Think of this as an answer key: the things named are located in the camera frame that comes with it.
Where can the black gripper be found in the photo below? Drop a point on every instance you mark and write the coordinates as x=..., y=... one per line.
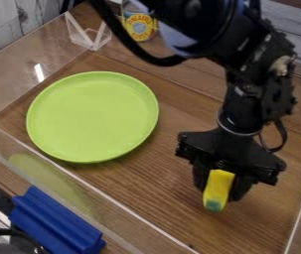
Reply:
x=218, y=149

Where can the yellow toy banana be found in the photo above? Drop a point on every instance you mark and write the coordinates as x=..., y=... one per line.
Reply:
x=218, y=189

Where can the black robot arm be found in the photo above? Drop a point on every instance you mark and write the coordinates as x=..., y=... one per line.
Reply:
x=226, y=31

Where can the green plate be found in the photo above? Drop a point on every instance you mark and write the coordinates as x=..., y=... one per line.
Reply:
x=93, y=116

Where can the blue plastic block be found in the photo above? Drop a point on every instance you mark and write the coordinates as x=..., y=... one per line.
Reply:
x=53, y=225

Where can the yellow labelled tin can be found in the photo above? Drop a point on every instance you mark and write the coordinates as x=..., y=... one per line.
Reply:
x=140, y=25

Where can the clear acrylic front wall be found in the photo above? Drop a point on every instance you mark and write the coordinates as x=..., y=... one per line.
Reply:
x=129, y=233

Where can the clear acrylic corner bracket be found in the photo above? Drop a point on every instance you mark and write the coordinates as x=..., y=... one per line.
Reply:
x=88, y=38

